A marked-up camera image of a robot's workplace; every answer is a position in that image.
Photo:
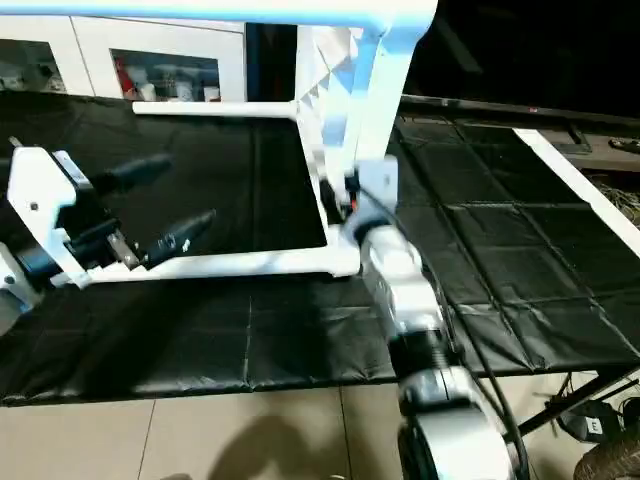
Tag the glossy black long bar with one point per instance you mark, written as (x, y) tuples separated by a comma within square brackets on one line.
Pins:
[(500, 107)]

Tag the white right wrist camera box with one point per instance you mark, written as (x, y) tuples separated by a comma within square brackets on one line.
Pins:
[(375, 180)]

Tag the black work mat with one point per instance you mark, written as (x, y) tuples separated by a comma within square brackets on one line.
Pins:
[(520, 250)]

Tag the black metal stand leg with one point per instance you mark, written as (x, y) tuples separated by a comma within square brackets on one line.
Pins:
[(575, 405)]

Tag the white cabinet with glass doors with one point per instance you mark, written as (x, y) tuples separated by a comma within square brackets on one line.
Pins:
[(150, 60)]

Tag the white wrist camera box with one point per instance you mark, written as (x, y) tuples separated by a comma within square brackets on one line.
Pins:
[(375, 180), (45, 200)]

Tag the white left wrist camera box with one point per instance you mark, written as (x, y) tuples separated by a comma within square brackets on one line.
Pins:
[(45, 200)]

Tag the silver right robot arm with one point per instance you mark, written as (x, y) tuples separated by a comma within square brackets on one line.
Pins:
[(420, 310)]

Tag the black cabinet with orange label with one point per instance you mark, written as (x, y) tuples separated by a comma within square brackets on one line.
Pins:
[(520, 45)]

